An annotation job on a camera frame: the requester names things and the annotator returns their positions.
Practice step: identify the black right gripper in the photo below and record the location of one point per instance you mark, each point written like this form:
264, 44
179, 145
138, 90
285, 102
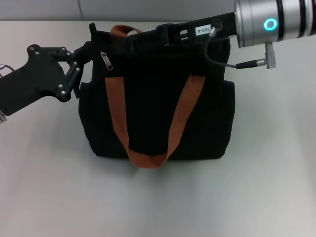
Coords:
229, 27

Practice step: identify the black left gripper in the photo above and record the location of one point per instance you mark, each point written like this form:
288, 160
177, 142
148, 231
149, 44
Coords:
32, 76

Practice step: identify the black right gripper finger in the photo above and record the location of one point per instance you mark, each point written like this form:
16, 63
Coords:
143, 39

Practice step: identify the silver zipper pull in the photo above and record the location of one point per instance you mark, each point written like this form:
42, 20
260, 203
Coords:
107, 61

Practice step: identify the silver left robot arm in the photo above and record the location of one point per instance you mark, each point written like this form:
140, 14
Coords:
2, 117

